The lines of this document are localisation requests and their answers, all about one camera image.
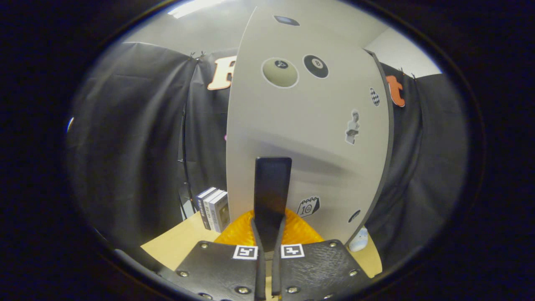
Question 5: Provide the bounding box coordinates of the white plush toy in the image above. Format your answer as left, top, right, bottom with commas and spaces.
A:
348, 227, 369, 252

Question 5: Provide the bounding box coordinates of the black backdrop cloth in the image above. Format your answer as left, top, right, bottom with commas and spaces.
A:
67, 42, 469, 260

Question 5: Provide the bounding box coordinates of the black cable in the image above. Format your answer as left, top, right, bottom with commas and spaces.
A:
179, 105, 191, 219

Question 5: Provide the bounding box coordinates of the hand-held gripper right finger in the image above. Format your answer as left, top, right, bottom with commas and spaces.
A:
271, 209, 373, 301

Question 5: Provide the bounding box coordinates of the dark grey cabinet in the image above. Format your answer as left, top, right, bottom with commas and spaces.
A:
345, 48, 396, 248

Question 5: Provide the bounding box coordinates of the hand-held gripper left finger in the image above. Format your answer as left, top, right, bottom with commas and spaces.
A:
155, 209, 267, 301

